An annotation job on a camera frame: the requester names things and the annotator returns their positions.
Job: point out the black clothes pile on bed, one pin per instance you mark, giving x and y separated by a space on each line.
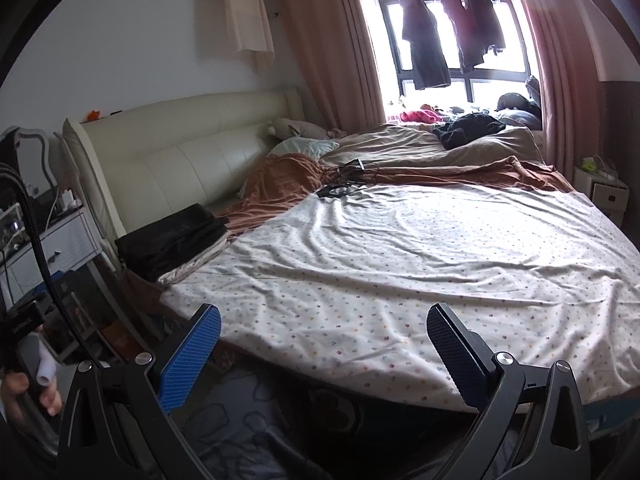
467 129

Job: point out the white right nightstand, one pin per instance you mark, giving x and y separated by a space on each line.
600 183

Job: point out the beige duvet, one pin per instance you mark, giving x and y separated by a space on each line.
402 146

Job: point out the pink brown curtain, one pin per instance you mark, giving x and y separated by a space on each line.
333 50

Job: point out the black garment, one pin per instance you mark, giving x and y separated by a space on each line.
166 244

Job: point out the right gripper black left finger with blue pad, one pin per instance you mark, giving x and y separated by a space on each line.
116 422

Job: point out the beige hanging cloth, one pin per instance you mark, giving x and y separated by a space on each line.
249 31

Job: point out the light green pillow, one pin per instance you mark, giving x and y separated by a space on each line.
311 148

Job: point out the dark hanging clothes right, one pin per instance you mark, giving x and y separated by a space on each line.
477 30

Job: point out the dark hanging jacket left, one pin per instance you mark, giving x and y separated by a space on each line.
419 29

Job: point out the rust orange blanket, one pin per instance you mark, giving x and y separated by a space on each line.
280 183

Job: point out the right pink curtain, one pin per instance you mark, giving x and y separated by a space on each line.
571 112

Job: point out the white floral bed sheet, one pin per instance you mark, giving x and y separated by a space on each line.
338 290

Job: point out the cream leather headboard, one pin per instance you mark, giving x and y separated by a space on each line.
140 165

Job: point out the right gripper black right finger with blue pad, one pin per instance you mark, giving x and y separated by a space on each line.
553 442

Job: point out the person's left hand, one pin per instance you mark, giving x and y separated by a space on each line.
29 389

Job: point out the pink garment on bed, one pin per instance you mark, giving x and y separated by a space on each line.
425 115

